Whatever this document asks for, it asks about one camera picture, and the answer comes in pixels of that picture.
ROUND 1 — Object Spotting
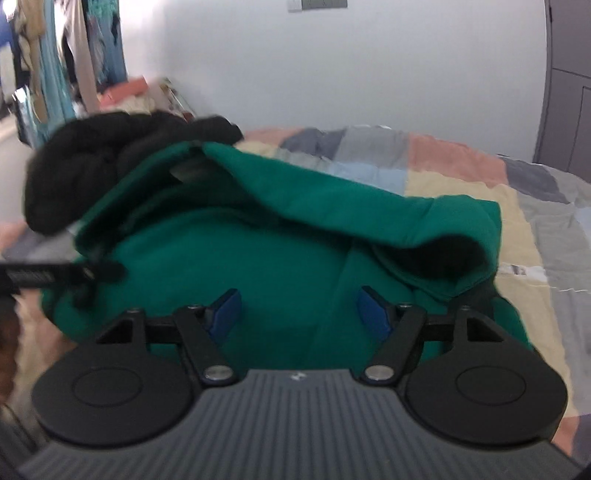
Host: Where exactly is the row of hanging clothes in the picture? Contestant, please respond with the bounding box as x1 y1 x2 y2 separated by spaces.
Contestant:
0 0 129 145

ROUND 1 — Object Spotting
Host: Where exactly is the patchwork quilt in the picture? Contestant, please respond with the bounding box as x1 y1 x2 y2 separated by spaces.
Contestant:
0 124 591 462

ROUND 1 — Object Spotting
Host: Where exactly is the green hoodie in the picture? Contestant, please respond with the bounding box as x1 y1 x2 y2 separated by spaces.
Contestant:
41 141 533 370

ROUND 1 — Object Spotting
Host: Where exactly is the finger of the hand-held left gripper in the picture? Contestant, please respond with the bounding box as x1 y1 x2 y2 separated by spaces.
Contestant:
54 260 126 284

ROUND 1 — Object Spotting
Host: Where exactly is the black puffer jacket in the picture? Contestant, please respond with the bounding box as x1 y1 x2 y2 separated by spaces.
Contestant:
23 111 245 237

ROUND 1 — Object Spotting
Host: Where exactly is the grey wall switch plate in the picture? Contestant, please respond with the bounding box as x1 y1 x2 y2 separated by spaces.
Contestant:
287 0 348 13

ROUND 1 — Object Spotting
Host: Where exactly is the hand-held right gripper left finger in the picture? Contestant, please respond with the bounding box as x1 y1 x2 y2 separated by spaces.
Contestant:
95 288 243 387

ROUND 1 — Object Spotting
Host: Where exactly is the person's left hand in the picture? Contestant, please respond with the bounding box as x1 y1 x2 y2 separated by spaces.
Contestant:
0 296 23 405

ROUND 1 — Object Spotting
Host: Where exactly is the pile of folded clothes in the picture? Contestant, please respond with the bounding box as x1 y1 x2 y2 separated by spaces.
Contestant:
98 76 198 123

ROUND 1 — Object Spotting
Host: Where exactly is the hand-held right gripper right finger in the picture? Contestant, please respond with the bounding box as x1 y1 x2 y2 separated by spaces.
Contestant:
356 285 504 387

